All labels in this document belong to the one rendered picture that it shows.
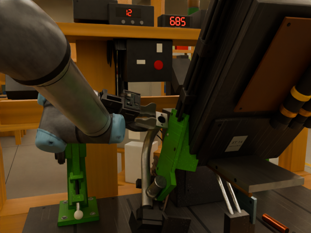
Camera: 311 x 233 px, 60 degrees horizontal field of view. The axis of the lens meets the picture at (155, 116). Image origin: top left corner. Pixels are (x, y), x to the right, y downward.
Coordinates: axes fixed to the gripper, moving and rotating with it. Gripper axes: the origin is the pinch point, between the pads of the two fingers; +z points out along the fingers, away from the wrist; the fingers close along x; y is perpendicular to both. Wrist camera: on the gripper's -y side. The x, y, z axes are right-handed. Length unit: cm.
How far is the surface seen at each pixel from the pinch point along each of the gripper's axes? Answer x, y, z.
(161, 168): -13.4, -4.7, 2.9
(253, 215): -27.2, 3.7, 26.7
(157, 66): 22.6, 2.6, -1.0
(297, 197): -13, -10, 63
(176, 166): -15.6, 2.6, 4.0
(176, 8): 983, -485, 313
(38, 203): -13, -50, -30
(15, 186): 80, -292, -62
